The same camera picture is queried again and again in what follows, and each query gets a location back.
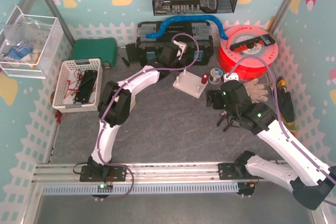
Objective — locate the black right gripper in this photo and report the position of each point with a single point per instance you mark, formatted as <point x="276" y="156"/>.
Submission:
<point x="212" y="99"/>

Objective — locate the green plastic tool case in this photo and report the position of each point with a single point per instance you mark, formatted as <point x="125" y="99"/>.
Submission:
<point x="105" y="49"/>

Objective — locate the orange black pliers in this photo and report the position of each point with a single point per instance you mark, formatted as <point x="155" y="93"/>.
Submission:
<point x="230" y="121"/>

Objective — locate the red filament spool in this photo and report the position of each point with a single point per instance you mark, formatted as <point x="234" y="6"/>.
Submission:
<point x="251" y="67"/>

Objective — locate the aluminium linear rail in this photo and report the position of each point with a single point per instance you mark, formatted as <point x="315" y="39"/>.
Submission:
<point x="144" y="173"/>

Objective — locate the clear acrylic wall box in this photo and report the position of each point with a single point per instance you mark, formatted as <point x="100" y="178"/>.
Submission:
<point x="43" y="33"/>

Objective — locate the black battery holder box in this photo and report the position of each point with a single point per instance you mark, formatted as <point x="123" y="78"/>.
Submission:
<point x="86" y="86"/>

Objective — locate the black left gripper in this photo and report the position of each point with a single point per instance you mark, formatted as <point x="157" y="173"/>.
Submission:
<point x="171" y="51"/>

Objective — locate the yellow black screwdriver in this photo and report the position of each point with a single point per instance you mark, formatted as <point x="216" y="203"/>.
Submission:
<point x="281" y="84"/>

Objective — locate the white perforated plastic basket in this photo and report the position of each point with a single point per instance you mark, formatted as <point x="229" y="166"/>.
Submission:
<point x="70" y="76"/>

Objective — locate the large red spring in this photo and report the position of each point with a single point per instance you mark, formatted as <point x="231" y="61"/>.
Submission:
<point x="204" y="79"/>

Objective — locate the solder wire spool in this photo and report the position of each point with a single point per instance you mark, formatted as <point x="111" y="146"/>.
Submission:
<point x="215" y="76"/>

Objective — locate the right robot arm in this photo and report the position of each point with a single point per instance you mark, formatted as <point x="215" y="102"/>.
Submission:
<point x="309" y="179"/>

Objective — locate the grey slotted cable duct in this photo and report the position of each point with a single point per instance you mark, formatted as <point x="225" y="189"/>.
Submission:
<point x="140" y="189"/>

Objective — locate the black plastic toolbox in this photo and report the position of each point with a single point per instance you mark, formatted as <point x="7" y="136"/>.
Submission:
<point x="149" y="49"/>

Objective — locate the blue white glove in box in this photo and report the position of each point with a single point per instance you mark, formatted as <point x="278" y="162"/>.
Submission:
<point x="20" y="52"/>

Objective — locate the white peg base plate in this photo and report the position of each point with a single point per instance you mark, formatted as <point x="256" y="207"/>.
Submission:
<point x="189" y="83"/>

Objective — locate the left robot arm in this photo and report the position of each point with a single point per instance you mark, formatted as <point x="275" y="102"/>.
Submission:
<point x="115" y="104"/>

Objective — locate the black yellow work glove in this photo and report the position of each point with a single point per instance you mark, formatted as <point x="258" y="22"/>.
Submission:
<point x="286" y="109"/>

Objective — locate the white cotton work glove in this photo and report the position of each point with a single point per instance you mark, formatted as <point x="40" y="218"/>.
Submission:
<point x="256" y="91"/>

